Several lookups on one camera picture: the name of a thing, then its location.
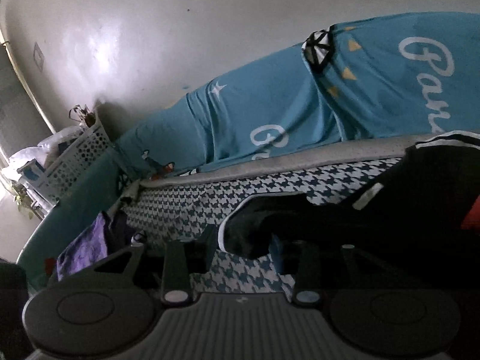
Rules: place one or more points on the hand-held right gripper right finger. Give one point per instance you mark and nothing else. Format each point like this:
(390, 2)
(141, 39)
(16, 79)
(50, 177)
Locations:
(279, 251)

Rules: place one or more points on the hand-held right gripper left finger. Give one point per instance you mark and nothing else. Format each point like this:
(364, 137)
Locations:
(198, 255)

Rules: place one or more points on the black garment with red print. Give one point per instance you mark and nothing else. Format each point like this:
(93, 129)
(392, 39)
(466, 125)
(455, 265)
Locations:
(405, 217)

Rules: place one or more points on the houndstooth blanket with grey edge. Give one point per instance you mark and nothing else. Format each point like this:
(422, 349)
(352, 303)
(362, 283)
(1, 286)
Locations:
(240, 187)

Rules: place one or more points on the purple cloth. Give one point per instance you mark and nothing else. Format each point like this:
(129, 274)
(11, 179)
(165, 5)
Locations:
(80, 251)

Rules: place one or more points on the dark teal cloth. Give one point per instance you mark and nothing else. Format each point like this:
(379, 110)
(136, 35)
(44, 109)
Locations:
(75, 202)

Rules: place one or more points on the white perforated basket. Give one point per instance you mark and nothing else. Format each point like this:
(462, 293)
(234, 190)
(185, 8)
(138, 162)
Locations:
(78, 157)

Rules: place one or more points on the blue printed bed sheet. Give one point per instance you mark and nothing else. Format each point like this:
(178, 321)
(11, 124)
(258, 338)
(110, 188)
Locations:
(285, 93)

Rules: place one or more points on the white plastic bag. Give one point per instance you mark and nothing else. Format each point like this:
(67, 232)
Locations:
(45, 146)

